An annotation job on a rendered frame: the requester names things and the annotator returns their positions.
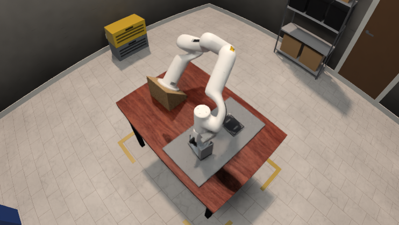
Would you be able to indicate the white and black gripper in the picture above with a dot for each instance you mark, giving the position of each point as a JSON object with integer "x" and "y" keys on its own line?
{"x": 195, "y": 136}

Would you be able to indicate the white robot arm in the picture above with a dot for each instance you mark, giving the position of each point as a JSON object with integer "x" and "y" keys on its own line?
{"x": 204, "y": 122}

